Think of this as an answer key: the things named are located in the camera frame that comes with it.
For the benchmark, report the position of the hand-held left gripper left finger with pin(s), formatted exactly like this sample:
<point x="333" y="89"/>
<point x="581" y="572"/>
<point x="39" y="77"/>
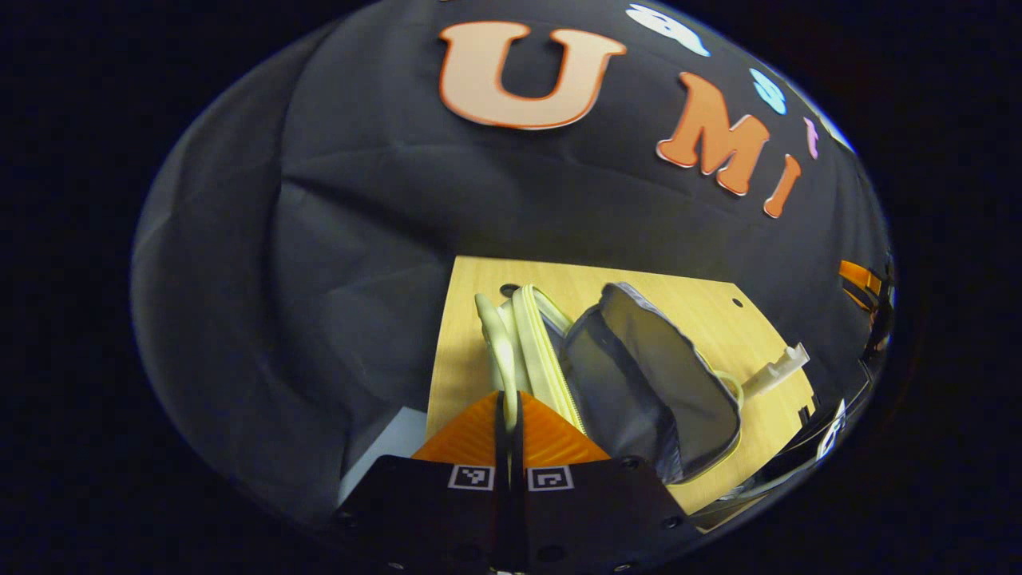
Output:
<point x="431" y="519"/>

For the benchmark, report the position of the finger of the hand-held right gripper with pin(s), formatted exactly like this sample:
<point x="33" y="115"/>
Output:
<point x="861" y="276"/>

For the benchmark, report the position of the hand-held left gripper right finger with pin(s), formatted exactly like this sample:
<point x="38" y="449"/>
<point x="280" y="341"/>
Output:
<point x="591" y="519"/>

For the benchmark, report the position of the white pump bottle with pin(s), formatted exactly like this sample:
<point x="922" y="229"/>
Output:
<point x="770" y="374"/>

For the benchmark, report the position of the cream small suitcase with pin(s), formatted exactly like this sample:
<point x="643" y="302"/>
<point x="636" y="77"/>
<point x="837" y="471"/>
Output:
<point x="639" y="375"/>

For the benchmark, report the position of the black backdrop cloth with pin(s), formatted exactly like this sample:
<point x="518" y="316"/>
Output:
<point x="359" y="239"/>

